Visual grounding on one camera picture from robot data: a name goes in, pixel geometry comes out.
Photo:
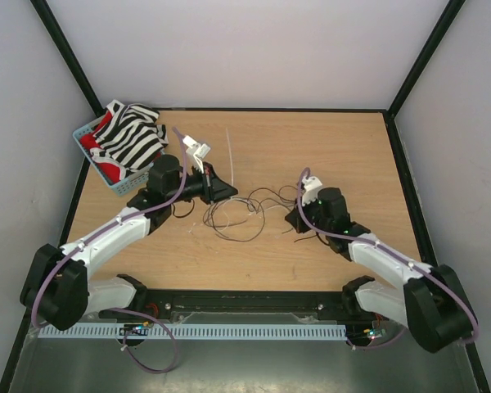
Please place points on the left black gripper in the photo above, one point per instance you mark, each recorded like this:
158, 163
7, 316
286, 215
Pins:
213, 187

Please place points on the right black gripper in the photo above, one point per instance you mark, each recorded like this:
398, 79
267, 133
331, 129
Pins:
296, 219

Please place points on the white zip tie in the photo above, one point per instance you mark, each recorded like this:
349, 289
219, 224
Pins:
230, 156

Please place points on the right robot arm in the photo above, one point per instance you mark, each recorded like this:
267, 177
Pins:
428, 301

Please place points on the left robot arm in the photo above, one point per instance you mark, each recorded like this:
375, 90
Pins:
59, 286

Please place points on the light blue plastic basket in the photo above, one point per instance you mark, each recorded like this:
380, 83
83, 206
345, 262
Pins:
121, 187

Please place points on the zebra striped cloth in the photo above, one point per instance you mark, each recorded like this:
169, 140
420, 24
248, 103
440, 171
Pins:
133, 138

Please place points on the red cloth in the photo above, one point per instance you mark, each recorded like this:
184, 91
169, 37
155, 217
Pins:
113, 170

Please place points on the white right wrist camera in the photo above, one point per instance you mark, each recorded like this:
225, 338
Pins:
311, 186

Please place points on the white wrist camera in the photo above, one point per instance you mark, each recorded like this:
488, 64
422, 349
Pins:
311, 186
196, 152

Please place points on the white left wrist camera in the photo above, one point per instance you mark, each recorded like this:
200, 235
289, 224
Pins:
196, 152

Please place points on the light blue slotted cable duct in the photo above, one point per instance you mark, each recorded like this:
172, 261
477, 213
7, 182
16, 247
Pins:
204, 332

